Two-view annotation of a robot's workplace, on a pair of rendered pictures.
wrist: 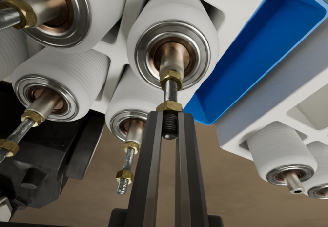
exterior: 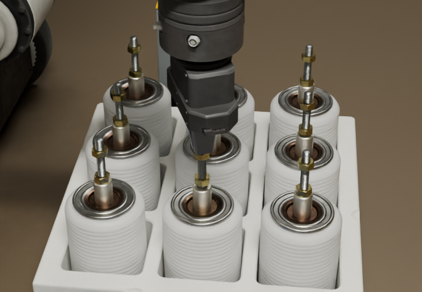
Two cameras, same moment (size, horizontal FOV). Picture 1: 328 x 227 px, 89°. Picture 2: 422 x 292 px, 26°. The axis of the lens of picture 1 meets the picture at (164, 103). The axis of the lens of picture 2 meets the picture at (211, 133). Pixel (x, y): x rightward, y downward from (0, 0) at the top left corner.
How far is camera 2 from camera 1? 1.02 m
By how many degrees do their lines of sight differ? 73
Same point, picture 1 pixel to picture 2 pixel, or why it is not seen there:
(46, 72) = (154, 143)
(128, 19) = not seen: hidden behind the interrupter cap
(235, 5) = (249, 283)
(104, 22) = (211, 174)
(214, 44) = (225, 225)
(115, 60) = (153, 213)
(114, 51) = not seen: hidden behind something
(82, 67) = (151, 176)
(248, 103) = not seen: outside the picture
